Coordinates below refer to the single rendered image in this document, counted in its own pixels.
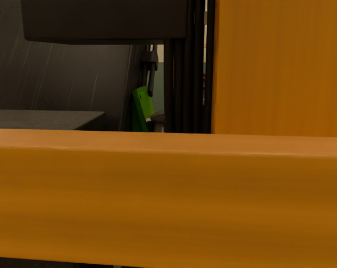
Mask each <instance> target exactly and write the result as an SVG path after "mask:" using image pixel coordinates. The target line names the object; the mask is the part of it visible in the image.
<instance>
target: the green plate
mask: <svg viewBox="0 0 337 268"><path fill-rule="evenodd" d="M147 90H148V86H147V85H146V86H143V87H139V88H137V89H135V90H133V91H131V92H132V96H133V101H131V105H132V132H152V131H151V129H150V127H149V126H148V124H147V122H146V119H147V118H150V115H152V114H154V113H155V111H154V107H153V104H152V101H151V97H149V96H148V95H149V93H148V92H147Z"/></svg>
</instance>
